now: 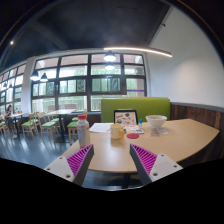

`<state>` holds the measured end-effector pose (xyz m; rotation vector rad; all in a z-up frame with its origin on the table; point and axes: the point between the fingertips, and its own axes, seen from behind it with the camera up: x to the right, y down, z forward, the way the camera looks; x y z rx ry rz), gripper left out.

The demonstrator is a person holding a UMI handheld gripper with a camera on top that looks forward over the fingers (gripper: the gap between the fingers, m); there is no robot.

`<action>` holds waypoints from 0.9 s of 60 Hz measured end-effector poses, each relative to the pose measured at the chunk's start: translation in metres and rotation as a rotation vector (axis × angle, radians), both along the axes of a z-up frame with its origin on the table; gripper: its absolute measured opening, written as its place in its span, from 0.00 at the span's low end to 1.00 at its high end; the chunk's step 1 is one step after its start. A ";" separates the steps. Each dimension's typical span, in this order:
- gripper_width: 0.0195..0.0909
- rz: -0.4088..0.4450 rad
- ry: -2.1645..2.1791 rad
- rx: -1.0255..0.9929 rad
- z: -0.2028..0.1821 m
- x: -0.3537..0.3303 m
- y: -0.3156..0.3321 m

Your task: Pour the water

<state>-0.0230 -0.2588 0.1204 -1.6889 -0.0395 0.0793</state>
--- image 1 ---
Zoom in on white flat handheld device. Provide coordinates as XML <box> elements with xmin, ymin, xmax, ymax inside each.
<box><xmin>125</xmin><ymin>124</ymin><xmax>145</xmax><ymax>135</ymax></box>

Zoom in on white bowl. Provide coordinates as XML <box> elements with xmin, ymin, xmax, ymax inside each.
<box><xmin>145</xmin><ymin>114</ymin><xmax>168</xmax><ymax>130</ymax></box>

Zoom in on large dark-framed window wall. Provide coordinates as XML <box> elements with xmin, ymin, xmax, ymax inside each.
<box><xmin>0</xmin><ymin>53</ymin><xmax>148</xmax><ymax>114</ymax></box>

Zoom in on long linear ceiling light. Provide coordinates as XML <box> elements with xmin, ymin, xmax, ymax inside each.
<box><xmin>103</xmin><ymin>46</ymin><xmax>173</xmax><ymax>58</ymax></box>

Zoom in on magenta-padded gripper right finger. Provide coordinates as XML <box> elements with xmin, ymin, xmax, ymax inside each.
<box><xmin>129</xmin><ymin>143</ymin><xmax>184</xmax><ymax>186</ymax></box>

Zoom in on small wooden dining table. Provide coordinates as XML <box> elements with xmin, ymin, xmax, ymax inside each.
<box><xmin>8</xmin><ymin>112</ymin><xmax>29</xmax><ymax>138</ymax></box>

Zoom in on person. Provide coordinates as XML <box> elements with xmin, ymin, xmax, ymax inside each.
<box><xmin>3</xmin><ymin>104</ymin><xmax>18</xmax><ymax>139</ymax></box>

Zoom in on clear red-capped drink bottle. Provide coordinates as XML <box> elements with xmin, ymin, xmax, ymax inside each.
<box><xmin>76</xmin><ymin>114</ymin><xmax>92</xmax><ymax>149</ymax></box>

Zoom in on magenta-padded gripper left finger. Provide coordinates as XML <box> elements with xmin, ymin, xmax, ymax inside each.
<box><xmin>43</xmin><ymin>143</ymin><xmax>95</xmax><ymax>187</ymax></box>

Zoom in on green upholstered bench backrest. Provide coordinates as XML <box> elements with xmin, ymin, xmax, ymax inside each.
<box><xmin>100</xmin><ymin>96</ymin><xmax>172</xmax><ymax>124</ymax></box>

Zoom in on square wooden dining table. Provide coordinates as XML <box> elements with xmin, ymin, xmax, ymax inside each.
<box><xmin>44</xmin><ymin>108</ymin><xmax>78</xmax><ymax>144</ymax></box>

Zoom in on group of pendant lamps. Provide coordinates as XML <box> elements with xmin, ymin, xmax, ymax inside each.
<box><xmin>29</xmin><ymin>50</ymin><xmax>118</xmax><ymax>83</ymax></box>

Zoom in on flat round red coaster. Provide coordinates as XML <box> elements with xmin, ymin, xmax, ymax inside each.
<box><xmin>126</xmin><ymin>132</ymin><xmax>140</xmax><ymax>140</ymax></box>

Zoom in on white paper sheets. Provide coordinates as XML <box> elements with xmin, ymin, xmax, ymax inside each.
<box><xmin>88</xmin><ymin>122</ymin><xmax>114</xmax><ymax>134</ymax></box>

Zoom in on yellow mug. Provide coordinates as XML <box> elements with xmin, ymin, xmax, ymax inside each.
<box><xmin>109</xmin><ymin>123</ymin><xmax>126</xmax><ymax>140</ymax></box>

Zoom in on black-framed tablet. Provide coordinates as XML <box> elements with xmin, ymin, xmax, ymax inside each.
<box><xmin>113</xmin><ymin>109</ymin><xmax>139</xmax><ymax>128</ymax></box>

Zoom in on group of green-seated wooden chairs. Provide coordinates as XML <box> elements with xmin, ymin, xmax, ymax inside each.
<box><xmin>0</xmin><ymin>111</ymin><xmax>89</xmax><ymax>145</ymax></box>

